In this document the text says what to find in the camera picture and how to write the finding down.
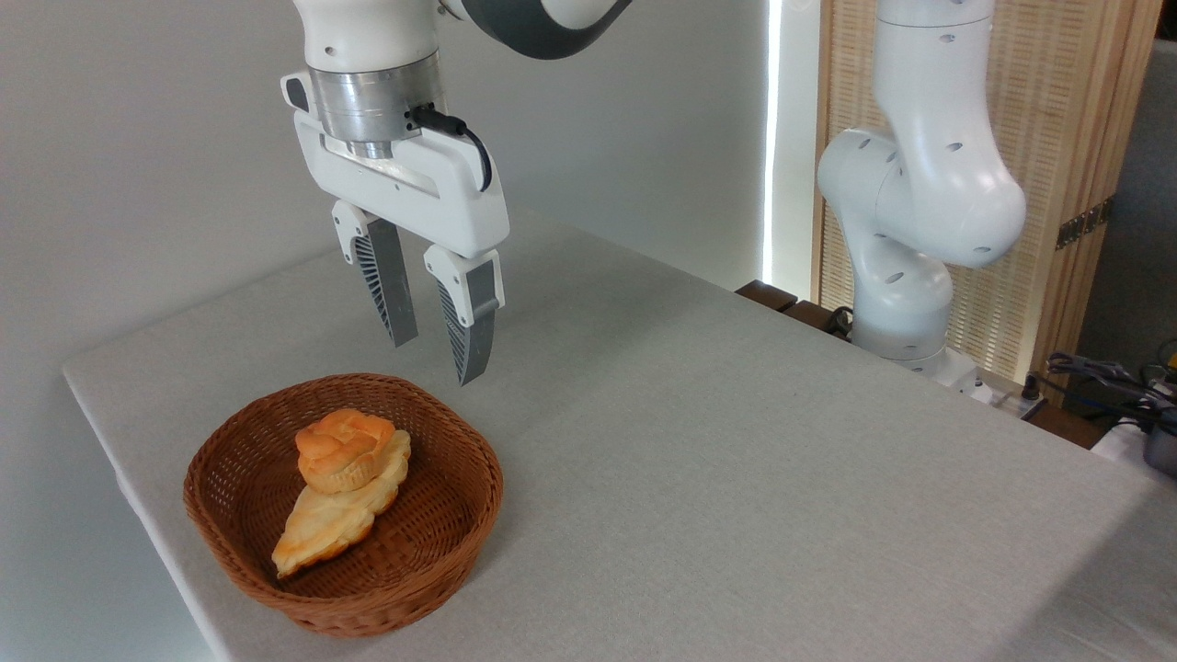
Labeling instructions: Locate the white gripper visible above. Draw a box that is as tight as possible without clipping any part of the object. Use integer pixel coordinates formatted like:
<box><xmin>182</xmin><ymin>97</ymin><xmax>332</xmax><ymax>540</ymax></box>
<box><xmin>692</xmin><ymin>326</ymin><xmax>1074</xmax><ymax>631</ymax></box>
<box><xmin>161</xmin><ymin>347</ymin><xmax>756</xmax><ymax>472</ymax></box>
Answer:
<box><xmin>293</xmin><ymin>110</ymin><xmax>510</xmax><ymax>388</ymax></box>

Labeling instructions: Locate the round orange bread roll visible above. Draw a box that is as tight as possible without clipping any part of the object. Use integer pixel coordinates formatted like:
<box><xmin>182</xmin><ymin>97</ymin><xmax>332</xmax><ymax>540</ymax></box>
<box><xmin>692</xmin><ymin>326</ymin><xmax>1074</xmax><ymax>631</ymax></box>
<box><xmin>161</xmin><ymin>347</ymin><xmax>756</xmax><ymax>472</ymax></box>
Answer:
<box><xmin>295</xmin><ymin>408</ymin><xmax>397</xmax><ymax>496</ymax></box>

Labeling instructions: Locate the long pale leaf-shaped bread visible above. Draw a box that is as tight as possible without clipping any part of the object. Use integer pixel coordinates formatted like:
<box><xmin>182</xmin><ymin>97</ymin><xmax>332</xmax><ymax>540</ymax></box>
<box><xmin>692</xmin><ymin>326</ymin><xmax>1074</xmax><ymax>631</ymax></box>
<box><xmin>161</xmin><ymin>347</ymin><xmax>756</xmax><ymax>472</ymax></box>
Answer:
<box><xmin>271</xmin><ymin>430</ymin><xmax>413</xmax><ymax>580</ymax></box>

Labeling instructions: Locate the brown wicker basket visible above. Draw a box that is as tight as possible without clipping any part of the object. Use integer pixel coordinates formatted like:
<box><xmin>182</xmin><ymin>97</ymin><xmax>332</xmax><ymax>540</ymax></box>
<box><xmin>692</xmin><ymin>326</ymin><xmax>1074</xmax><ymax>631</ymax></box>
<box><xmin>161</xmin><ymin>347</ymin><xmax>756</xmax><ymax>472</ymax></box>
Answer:
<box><xmin>183</xmin><ymin>372</ymin><xmax>505</xmax><ymax>639</ymax></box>

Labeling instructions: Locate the dark brown wooden block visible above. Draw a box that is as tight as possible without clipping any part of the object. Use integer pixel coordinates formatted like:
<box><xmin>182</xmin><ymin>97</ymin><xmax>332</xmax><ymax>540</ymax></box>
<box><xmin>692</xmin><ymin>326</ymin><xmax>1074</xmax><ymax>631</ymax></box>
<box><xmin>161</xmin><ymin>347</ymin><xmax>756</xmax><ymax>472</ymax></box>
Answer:
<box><xmin>782</xmin><ymin>300</ymin><xmax>852</xmax><ymax>340</ymax></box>
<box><xmin>736</xmin><ymin>280</ymin><xmax>799</xmax><ymax>314</ymax></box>

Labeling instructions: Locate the grey tablecloth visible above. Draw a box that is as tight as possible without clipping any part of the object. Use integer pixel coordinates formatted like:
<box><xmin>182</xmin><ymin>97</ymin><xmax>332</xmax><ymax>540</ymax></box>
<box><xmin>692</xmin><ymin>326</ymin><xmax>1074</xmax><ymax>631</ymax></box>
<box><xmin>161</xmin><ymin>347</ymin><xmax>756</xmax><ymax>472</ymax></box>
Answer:
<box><xmin>63</xmin><ymin>207</ymin><xmax>1177</xmax><ymax>662</ymax></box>

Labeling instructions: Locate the white vertical light strip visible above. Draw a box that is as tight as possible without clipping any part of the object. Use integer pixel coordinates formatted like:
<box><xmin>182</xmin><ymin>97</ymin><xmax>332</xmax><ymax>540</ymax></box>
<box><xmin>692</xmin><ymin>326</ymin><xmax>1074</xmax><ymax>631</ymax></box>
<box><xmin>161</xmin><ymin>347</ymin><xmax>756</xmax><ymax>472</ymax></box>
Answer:
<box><xmin>761</xmin><ymin>0</ymin><xmax>783</xmax><ymax>286</ymax></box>

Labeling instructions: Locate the dark metal screen hinge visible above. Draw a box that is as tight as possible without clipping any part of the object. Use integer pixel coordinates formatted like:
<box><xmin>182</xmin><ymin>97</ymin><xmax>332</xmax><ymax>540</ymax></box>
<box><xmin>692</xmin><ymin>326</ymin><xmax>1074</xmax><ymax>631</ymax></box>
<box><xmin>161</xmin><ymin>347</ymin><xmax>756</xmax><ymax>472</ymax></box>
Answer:
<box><xmin>1055</xmin><ymin>197</ymin><xmax>1116</xmax><ymax>252</ymax></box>

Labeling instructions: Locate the wooden slatted folding screen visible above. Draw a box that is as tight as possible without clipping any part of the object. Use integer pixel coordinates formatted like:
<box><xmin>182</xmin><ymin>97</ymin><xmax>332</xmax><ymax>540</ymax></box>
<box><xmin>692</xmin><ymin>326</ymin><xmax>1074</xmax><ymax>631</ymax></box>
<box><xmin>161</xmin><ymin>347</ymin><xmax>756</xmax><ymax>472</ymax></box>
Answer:
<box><xmin>811</xmin><ymin>0</ymin><xmax>1165</xmax><ymax>407</ymax></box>

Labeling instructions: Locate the grey metal container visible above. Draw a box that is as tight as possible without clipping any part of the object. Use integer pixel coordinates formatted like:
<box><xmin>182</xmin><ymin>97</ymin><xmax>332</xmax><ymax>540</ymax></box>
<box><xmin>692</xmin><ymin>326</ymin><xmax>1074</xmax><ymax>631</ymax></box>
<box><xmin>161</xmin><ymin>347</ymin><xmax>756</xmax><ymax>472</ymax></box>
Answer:
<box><xmin>1143</xmin><ymin>427</ymin><xmax>1177</xmax><ymax>478</ymax></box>

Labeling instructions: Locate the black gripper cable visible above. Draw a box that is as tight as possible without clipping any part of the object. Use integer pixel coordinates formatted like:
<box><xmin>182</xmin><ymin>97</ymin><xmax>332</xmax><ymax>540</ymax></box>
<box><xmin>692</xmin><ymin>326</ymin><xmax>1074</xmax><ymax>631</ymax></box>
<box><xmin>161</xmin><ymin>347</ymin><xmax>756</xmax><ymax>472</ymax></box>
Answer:
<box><xmin>410</xmin><ymin>104</ymin><xmax>495</xmax><ymax>193</ymax></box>

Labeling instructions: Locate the bundle of dark cables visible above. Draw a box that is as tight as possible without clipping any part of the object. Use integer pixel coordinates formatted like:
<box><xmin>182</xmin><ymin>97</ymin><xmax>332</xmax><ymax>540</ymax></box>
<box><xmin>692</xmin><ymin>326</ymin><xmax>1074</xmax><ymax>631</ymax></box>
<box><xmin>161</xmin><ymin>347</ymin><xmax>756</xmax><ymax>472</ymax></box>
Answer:
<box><xmin>1043</xmin><ymin>340</ymin><xmax>1177</xmax><ymax>435</ymax></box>

